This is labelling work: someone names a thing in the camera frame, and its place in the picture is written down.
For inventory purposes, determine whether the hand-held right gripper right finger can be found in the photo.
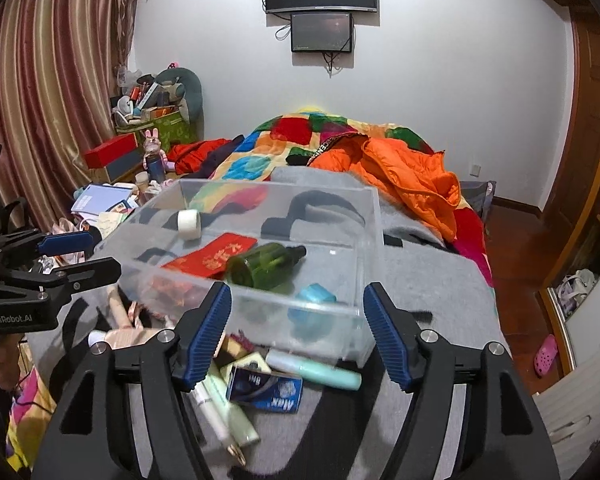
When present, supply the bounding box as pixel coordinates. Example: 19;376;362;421
362;281;561;480

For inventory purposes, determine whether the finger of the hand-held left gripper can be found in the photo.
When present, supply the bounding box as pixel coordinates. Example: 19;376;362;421
0;229;103;270
0;257;123;307

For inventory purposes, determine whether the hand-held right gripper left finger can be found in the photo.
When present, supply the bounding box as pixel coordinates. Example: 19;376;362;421
32;281;233;480

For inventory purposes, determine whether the pale green tube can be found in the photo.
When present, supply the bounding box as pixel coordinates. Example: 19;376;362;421
200;360;261;446

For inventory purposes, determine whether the mint green bottle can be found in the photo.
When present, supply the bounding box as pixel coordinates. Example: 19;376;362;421
266;349;362;391

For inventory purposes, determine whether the clear plastic storage box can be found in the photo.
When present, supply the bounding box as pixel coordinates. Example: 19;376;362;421
92;178;387;368

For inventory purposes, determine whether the pink plastic bag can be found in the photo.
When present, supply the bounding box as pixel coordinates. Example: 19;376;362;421
52;218;88;235

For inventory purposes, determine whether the pale yellow small box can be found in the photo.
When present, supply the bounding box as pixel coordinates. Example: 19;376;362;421
220;352;272;376

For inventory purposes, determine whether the beige stick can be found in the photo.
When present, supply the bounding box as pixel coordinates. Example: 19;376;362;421
107;290;141;331

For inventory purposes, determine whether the blue notebook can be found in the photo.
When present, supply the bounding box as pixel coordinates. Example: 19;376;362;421
71;183;137;218

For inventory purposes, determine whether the red patterned packet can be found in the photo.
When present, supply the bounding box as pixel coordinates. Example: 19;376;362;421
140;274;206;312

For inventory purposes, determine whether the white cosmetic pen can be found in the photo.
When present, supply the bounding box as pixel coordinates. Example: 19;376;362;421
190;382;248;466

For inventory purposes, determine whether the small blue carton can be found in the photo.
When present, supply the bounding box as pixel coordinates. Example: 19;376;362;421
227;364;303;413

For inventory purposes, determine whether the blue tape roll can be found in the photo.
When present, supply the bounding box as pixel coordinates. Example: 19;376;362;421
287;283;338;343

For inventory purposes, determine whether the red envelope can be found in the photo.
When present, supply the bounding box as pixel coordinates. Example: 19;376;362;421
161;232;258;281

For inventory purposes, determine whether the dark green spray bottle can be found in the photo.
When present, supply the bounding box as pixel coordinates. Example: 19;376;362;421
224;242;307;290

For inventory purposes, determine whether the dark blue box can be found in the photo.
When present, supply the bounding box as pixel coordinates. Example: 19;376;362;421
102;150;146;183

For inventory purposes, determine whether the red box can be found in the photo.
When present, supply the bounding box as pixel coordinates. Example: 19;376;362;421
83;133;140;170

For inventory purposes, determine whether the white tape roll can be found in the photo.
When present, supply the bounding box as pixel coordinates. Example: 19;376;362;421
177;208;202;241

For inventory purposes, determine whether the pink rabbit toy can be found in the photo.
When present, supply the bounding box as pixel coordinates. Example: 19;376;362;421
143;129;176;171

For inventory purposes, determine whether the green gift bag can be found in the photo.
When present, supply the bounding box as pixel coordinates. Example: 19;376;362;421
114;107;193;153

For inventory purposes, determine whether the red garment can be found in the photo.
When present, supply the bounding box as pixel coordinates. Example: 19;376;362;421
169;138;231;176

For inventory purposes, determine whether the pink clog shoe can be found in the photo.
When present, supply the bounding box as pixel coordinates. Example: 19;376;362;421
534;335;559;377

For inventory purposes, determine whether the striped pink curtain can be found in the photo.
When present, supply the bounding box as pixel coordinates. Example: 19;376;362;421
0;0;153;233

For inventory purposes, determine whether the grey laundry basket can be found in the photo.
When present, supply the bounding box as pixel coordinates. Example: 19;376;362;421
460;180;496;221

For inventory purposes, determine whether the orange puffer jacket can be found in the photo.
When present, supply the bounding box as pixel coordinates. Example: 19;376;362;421
307;132;463;243

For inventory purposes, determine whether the white bag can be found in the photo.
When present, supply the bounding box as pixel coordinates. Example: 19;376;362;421
555;269;598;318

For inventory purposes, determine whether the grey neck pillow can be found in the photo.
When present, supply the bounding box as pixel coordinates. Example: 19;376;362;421
155;67;204;126

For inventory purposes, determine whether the white cabinet with stickers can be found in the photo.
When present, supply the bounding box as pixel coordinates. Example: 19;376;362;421
534;330;600;480

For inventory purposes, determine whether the colourful patchwork quilt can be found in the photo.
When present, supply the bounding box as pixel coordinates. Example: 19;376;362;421
170;107;493;286

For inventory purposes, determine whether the wooden door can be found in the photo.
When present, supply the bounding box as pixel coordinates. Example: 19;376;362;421
540;10;600;281

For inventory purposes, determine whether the black monitor cable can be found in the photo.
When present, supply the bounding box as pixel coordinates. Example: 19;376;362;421
322;51;346;77

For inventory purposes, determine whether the small wall monitor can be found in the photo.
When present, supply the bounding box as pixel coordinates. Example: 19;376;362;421
290;11;354;54

